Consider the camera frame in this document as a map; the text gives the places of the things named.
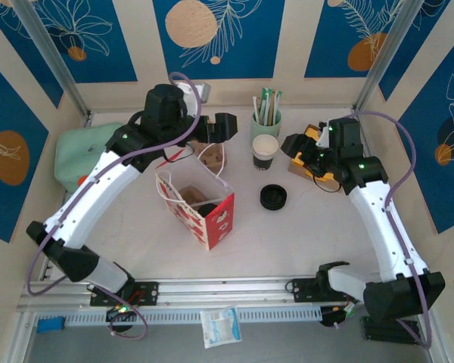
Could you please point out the green wrapped straw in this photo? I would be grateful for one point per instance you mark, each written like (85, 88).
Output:
(264, 102)
(269, 107)

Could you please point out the left controller board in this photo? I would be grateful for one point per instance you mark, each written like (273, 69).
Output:
(121, 313)

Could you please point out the white blue plastic packet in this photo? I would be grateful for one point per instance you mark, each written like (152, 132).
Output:
(221, 327)

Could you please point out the right controller board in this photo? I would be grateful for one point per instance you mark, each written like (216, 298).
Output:
(336, 315)

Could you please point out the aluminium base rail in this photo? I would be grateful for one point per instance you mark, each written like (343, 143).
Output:
(219, 289)

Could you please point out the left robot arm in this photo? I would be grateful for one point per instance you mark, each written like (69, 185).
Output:
(91, 200)

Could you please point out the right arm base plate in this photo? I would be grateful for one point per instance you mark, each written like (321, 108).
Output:
(302, 289)

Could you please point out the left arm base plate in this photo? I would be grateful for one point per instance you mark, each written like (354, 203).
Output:
(147, 293)

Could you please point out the white black paper cup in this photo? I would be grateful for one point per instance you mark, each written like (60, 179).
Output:
(264, 159)

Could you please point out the brown pulp cup carrier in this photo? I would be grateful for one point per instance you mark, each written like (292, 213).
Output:
(191, 194)
(212, 159)

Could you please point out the left aluminium post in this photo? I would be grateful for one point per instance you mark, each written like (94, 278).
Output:
(49, 53)

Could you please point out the mint green zip pouch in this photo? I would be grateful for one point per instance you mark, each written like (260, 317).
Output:
(79, 151)

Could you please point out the black bar stack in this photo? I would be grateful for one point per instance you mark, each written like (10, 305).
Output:
(386, 334)

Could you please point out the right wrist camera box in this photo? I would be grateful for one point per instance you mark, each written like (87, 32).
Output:
(323, 135)

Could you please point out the right aluminium post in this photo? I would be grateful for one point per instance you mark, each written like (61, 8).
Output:
(386, 56)

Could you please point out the mint green holder cup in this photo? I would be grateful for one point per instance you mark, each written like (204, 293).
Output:
(257, 130)

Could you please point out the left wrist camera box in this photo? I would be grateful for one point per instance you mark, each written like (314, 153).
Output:
(193, 90)

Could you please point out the aluminium post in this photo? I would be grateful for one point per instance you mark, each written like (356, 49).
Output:
(386, 56)
(49, 53)

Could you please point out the black lid stack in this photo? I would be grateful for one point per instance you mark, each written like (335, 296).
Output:
(273, 197)

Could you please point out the orange capped bottle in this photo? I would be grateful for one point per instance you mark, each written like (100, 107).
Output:
(82, 180)

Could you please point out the red white paper bag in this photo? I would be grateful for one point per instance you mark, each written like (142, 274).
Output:
(219, 227)

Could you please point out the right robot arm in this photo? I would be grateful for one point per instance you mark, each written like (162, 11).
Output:
(378, 227)

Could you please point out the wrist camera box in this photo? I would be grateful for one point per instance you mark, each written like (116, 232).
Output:
(323, 135)
(193, 90)

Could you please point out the controller board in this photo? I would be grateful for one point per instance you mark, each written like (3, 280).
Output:
(336, 315)
(121, 313)

